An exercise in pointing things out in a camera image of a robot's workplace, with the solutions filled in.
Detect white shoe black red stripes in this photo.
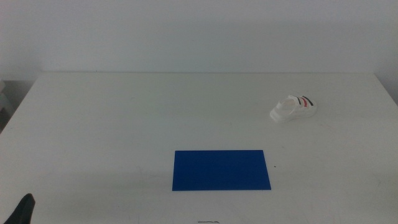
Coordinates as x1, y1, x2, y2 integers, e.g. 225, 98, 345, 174
269, 95, 318, 124

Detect blue rectangular mat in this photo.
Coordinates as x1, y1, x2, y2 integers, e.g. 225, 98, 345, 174
172, 150, 272, 192

